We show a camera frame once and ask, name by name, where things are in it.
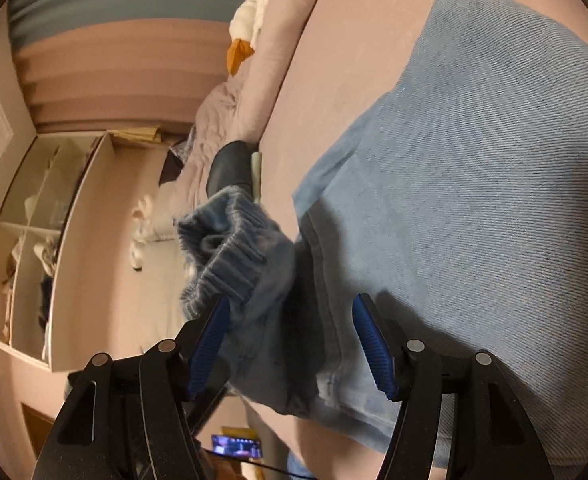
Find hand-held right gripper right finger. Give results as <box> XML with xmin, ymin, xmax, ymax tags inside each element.
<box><xmin>351</xmin><ymin>292</ymin><xmax>555</xmax><ymax>480</ymax></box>

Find lilac quilted duvet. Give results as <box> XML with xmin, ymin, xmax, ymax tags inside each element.
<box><xmin>184</xmin><ymin>0</ymin><xmax>335</xmax><ymax>196</ymax></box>

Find blue plaid shirt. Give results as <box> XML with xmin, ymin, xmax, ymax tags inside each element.
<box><xmin>171</xmin><ymin>125</ymin><xmax>199</xmax><ymax>161</ymax></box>

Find folded pale green cloth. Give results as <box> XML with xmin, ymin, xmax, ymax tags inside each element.
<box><xmin>250</xmin><ymin>151</ymin><xmax>265</xmax><ymax>201</ymax></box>

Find light blue denim pants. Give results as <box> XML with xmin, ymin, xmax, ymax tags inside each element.
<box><xmin>176</xmin><ymin>0</ymin><xmax>588</xmax><ymax>471</ymax></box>

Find pink curtain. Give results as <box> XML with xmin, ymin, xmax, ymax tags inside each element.
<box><xmin>18</xmin><ymin>20</ymin><xmax>232</xmax><ymax>133</ymax></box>

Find cream shelf unit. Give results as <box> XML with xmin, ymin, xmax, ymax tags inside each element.
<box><xmin>0</xmin><ymin>130</ymin><xmax>119</xmax><ymax>373</ymax></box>

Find folded dark jeans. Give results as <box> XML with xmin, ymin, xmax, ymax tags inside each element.
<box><xmin>208</xmin><ymin>141</ymin><xmax>255</xmax><ymax>196</ymax></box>

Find smartphone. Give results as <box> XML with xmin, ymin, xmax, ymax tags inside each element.
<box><xmin>211</xmin><ymin>434</ymin><xmax>263</xmax><ymax>459</ymax></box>

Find black cable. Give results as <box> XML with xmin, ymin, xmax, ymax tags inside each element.
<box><xmin>199</xmin><ymin>447</ymin><xmax>307</xmax><ymax>478</ymax></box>

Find dark clothes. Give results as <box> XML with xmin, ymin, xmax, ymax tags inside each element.
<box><xmin>159</xmin><ymin>152</ymin><xmax>187</xmax><ymax>186</ymax></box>

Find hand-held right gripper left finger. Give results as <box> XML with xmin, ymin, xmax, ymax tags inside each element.
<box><xmin>34</xmin><ymin>294</ymin><xmax>232</xmax><ymax>480</ymax></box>

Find small white plush toy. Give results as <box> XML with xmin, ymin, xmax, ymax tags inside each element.
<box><xmin>131</xmin><ymin>195</ymin><xmax>162</xmax><ymax>271</ymax></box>

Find white goose plush toy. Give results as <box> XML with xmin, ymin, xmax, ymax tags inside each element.
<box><xmin>226</xmin><ymin>0</ymin><xmax>285</xmax><ymax>76</ymax></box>

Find grey-green pillow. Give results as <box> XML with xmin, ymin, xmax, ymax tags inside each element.
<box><xmin>149</xmin><ymin>200</ymin><xmax>181</xmax><ymax>241</ymax></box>

